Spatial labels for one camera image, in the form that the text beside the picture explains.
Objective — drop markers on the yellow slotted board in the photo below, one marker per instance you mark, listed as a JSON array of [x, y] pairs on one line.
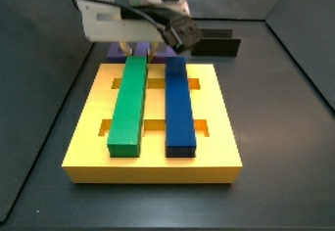
[[217, 164]]

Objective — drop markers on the purple three-legged block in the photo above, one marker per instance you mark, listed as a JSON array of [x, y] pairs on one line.
[[140, 49]]

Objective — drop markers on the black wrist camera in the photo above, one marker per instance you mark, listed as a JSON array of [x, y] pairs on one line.
[[182, 34]]

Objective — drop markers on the blue long bar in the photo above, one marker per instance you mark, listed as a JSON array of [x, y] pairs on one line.
[[179, 125]]

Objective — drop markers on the black angle fixture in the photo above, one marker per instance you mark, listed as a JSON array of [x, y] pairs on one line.
[[218, 43]]

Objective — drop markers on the green long bar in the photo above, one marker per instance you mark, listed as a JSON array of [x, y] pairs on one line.
[[124, 135]]

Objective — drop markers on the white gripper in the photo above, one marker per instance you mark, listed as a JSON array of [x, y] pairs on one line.
[[130, 21]]

